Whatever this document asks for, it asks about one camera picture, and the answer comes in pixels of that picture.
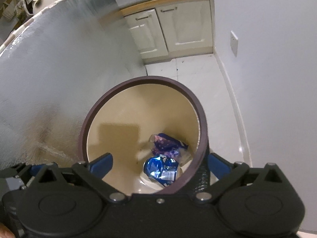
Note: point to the metal sided kitchen island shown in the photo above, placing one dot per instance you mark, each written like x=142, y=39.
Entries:
x=62, y=79

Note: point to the purple printed wrapper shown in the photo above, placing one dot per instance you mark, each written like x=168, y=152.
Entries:
x=164, y=145

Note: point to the brown rimmed beige trash bin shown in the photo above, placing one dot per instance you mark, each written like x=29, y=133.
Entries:
x=148, y=104

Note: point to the person's left hand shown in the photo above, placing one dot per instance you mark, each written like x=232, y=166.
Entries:
x=4, y=233

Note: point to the white wall socket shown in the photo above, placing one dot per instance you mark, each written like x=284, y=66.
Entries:
x=234, y=43

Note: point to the cream floor cabinet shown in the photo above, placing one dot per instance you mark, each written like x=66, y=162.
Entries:
x=173, y=29

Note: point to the checkered tablecloth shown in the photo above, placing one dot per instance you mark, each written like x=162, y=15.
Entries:
x=14, y=39

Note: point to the blue foil wrapper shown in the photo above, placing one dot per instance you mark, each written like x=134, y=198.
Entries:
x=161, y=169

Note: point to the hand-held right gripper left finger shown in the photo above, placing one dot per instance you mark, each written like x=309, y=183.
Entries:
x=101, y=164

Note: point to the wide cream cabinet door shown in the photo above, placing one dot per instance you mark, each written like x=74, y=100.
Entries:
x=188, y=24

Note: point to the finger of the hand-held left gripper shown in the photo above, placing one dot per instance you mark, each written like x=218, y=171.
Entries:
x=14, y=172

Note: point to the white baseboard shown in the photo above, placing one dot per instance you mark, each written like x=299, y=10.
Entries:
x=235, y=104

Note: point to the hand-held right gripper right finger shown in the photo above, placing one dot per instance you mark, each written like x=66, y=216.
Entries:
x=219, y=166

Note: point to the narrow cream cabinet door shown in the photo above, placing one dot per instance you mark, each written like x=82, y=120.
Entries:
x=146, y=33

